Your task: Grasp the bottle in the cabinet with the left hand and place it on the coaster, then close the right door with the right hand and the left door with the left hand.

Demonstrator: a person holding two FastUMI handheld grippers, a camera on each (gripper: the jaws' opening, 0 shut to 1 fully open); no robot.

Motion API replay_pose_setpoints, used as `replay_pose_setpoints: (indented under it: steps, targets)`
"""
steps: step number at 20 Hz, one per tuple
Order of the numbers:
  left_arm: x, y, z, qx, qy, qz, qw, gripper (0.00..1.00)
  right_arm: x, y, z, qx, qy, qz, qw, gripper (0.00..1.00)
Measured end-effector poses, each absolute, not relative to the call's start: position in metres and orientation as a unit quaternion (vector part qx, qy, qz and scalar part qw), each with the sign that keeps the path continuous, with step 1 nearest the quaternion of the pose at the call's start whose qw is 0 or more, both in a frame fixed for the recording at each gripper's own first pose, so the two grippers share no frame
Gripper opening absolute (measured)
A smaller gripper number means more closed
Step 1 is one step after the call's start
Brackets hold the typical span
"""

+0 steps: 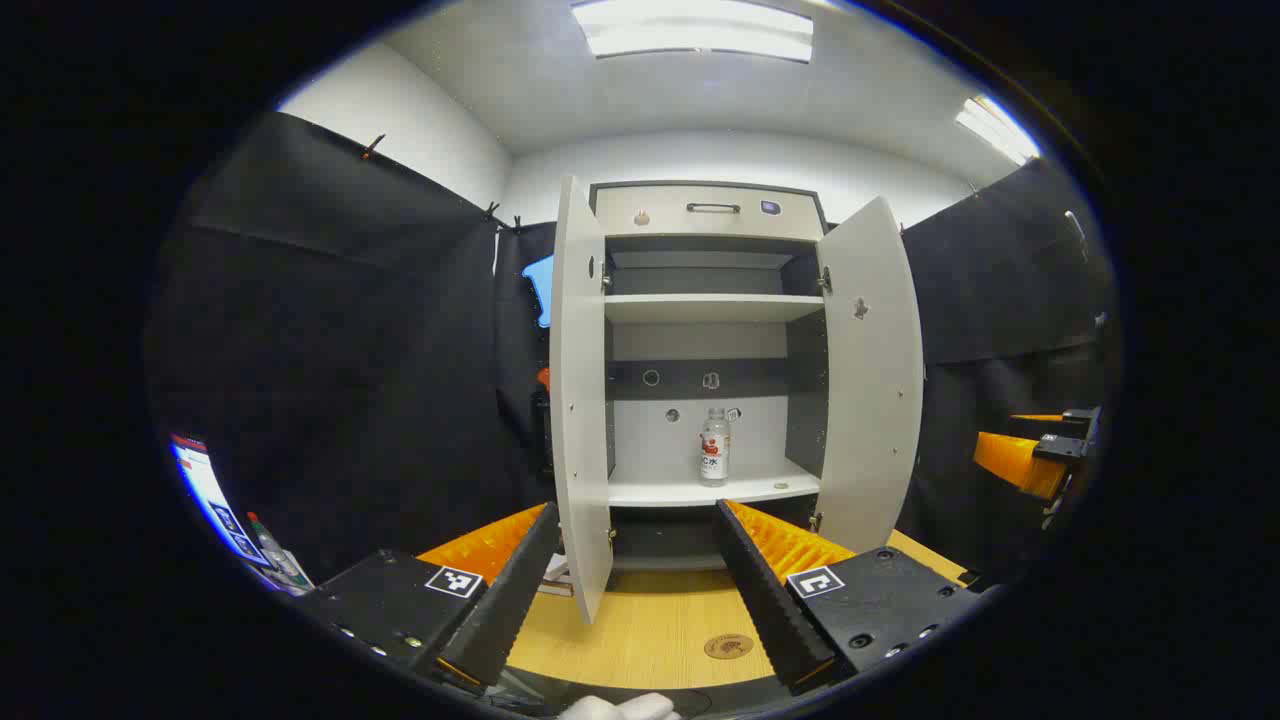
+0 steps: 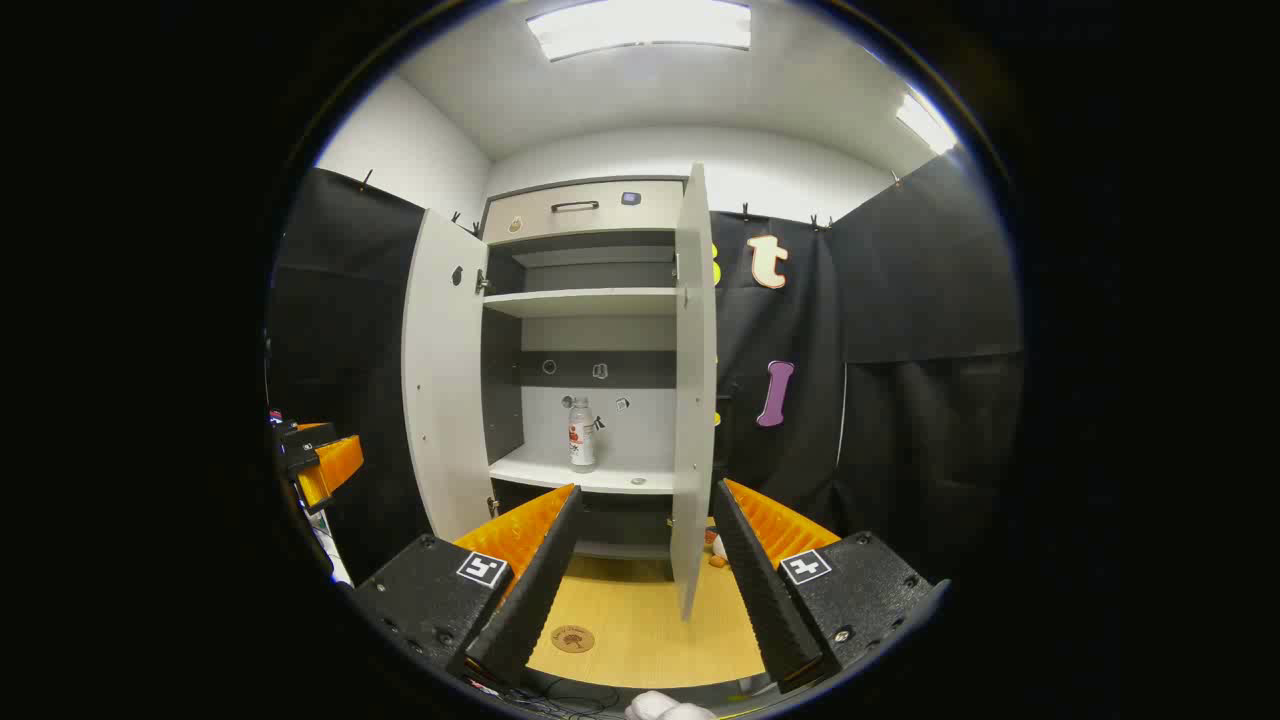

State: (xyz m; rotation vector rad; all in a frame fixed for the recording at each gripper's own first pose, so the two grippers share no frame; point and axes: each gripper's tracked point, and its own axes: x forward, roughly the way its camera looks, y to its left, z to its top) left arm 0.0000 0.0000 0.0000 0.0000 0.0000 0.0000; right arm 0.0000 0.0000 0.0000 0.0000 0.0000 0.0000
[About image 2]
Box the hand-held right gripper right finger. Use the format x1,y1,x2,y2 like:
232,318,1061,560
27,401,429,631
712,478,951,694

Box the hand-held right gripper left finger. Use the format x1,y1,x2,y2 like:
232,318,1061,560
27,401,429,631
350,484,584,691

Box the grey cabinet door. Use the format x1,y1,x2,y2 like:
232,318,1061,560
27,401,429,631
669,163,719,623
402,208,497,544

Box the clear bottle with red label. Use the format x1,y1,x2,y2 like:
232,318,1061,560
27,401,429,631
568,396,598,474

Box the grey cabinet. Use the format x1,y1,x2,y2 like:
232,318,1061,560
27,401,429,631
480,176,693,561

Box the grey cabinet drawer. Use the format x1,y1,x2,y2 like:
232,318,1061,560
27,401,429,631
483,180,687,246

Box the black backdrop cloth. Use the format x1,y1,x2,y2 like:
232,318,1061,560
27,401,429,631
265,150,1023,586

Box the small ceiling light panel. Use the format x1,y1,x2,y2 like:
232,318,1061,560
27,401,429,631
895,92,959,156

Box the large ceiling light panel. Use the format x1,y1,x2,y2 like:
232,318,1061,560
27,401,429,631
527,0,753,62

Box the black cables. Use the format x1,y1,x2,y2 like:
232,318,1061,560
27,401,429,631
470,675,623,717

